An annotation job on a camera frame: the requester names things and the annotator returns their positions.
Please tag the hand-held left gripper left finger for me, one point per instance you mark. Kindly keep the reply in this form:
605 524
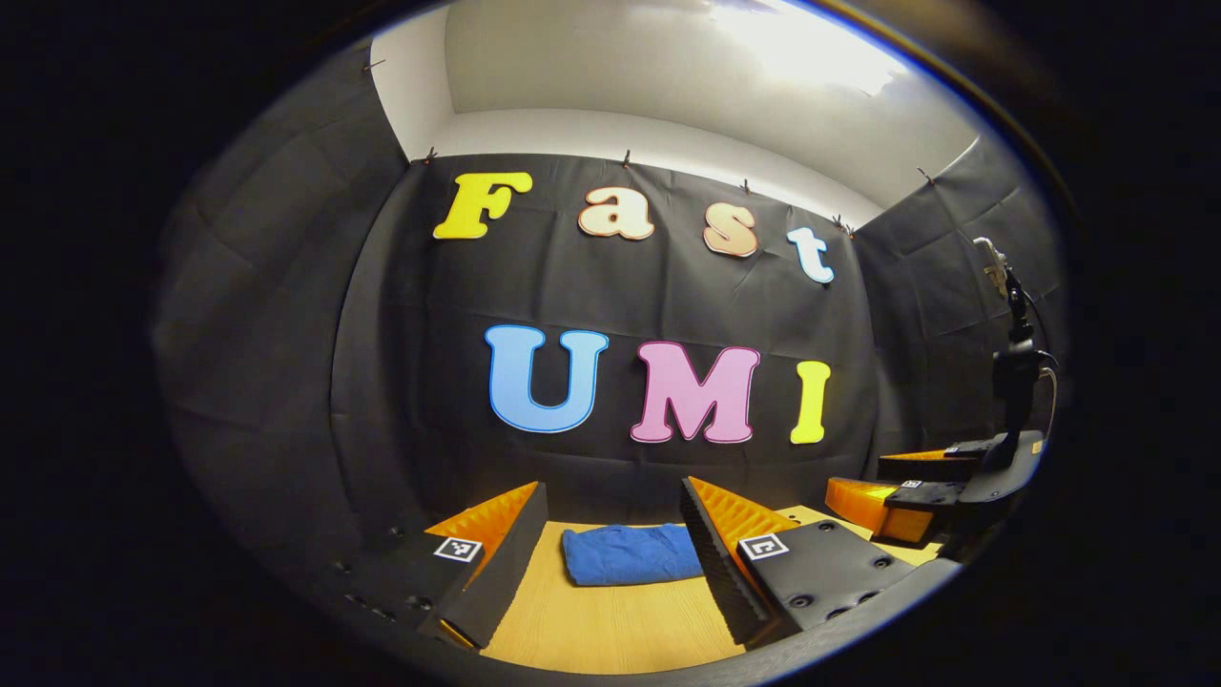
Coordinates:
506 563

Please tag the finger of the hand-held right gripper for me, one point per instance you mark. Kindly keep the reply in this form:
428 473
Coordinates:
925 468
863 506

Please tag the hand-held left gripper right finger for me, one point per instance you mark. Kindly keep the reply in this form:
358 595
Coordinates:
711 558

